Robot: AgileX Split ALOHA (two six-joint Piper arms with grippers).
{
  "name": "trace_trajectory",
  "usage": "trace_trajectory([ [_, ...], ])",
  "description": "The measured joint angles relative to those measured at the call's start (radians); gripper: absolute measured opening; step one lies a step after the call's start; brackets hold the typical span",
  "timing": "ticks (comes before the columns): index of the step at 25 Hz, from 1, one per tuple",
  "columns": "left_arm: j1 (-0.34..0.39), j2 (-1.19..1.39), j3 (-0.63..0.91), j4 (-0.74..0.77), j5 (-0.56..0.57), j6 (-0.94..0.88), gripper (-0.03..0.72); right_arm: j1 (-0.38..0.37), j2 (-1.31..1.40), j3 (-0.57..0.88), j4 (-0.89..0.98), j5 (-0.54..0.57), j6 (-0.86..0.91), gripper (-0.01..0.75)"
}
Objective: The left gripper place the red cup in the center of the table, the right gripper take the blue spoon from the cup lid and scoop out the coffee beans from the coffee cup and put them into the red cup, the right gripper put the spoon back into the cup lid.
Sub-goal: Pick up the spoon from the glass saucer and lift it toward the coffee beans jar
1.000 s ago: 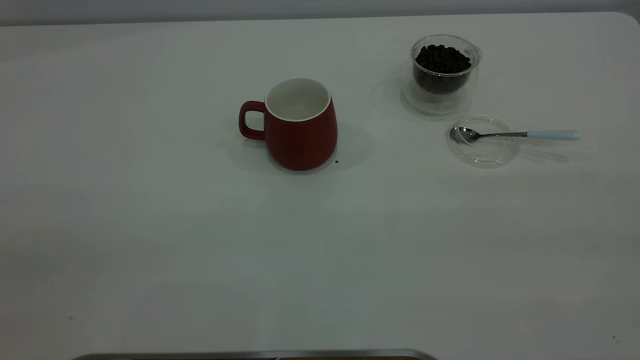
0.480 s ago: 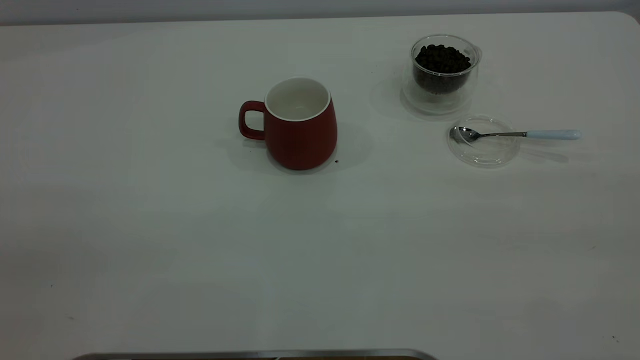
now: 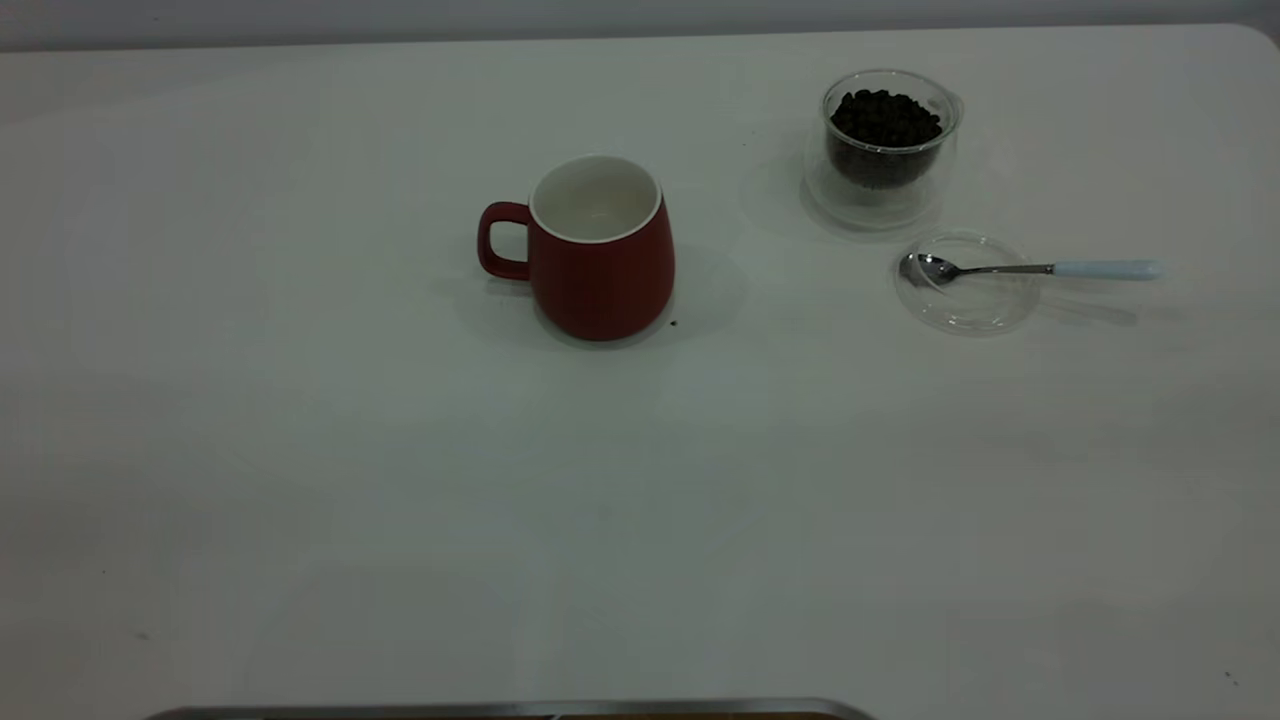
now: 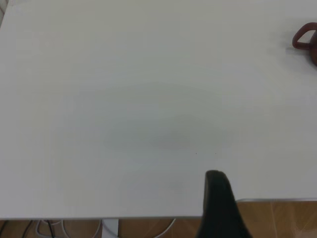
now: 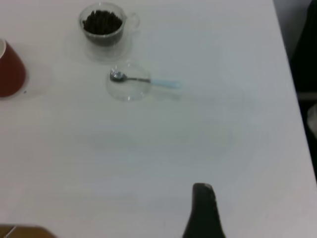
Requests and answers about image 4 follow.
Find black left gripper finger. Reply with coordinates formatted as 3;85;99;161
197;170;253;238

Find red ceramic mug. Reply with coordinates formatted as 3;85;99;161
292;22;317;67

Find white table leg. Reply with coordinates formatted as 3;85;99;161
101;219;119;238

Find white cable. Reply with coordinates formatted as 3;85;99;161
146;218;177;238
36;219;66;238

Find black cable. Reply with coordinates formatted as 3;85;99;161
23;219;57;238

